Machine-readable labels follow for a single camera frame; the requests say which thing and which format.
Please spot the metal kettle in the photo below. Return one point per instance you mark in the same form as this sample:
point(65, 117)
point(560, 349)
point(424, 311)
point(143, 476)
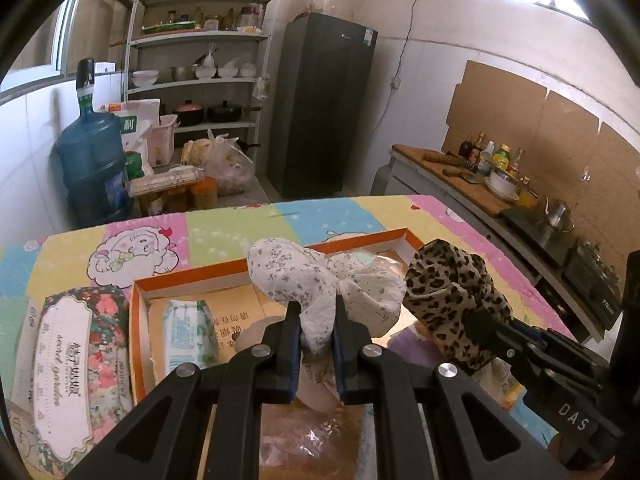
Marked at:
point(559, 212)

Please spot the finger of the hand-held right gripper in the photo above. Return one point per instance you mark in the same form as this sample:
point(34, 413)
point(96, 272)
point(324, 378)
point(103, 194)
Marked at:
point(492, 335)
point(532, 340)

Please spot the black induction cooker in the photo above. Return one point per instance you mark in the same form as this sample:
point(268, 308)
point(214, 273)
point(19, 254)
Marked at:
point(540, 235)

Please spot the blue water jug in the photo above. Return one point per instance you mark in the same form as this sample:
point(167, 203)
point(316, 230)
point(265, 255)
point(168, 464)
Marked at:
point(92, 170)

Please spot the glass jar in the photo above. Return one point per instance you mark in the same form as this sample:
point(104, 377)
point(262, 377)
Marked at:
point(321, 2)

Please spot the black water pump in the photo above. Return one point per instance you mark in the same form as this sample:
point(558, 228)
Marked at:
point(86, 82)

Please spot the black frying pan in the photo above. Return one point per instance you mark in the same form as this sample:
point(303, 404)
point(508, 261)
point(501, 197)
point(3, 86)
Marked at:
point(227, 112)

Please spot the plastic bag of food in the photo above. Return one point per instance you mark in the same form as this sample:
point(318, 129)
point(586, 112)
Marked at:
point(225, 165)

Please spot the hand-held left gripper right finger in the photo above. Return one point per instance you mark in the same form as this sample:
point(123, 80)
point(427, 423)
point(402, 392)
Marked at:
point(341, 355)

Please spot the leopard print scrunchie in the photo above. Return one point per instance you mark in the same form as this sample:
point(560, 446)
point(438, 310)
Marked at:
point(445, 285)

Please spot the black gas stove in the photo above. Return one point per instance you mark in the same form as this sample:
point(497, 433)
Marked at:
point(595, 280)

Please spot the red cooking pot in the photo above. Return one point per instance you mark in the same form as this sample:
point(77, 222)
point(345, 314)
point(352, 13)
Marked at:
point(188, 115)

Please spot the grey metal shelf rack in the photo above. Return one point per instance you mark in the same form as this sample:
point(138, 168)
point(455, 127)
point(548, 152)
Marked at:
point(200, 40)

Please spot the white floral scrunchie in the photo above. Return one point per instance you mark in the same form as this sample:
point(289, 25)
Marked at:
point(290, 275)

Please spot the white bowl on counter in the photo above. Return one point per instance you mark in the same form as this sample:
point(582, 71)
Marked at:
point(501, 185)

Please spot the orange rimmed cardboard box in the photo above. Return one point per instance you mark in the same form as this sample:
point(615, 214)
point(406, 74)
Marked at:
point(200, 272)

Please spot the packs of noodles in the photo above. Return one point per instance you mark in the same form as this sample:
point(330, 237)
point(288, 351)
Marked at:
point(165, 180)

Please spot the dark grey refrigerator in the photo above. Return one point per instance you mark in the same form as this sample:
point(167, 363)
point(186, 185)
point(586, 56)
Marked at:
point(320, 110)

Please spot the group of condiment bottles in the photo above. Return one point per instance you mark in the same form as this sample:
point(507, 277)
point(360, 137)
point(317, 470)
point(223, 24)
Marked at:
point(492, 157)

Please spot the white flour sack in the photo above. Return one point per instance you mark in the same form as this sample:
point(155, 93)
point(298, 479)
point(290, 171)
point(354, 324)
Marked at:
point(132, 125)

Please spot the white wet wipes pack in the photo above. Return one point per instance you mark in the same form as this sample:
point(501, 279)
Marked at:
point(187, 335)

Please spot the kitchen counter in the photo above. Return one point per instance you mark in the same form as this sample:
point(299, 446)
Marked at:
point(440, 180)

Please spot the white bowl stack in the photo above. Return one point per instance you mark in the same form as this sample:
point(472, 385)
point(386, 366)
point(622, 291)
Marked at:
point(145, 78)

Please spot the floral tissue pack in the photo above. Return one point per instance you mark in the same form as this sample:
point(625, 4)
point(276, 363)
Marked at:
point(70, 360)

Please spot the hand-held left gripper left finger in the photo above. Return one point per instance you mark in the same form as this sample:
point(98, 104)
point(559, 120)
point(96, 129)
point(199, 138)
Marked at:
point(292, 355)

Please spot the cardboard wall sheet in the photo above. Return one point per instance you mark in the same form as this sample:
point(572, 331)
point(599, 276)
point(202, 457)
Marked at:
point(525, 105)

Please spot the sliding window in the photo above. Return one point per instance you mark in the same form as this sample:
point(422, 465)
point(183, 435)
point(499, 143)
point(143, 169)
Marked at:
point(30, 50)

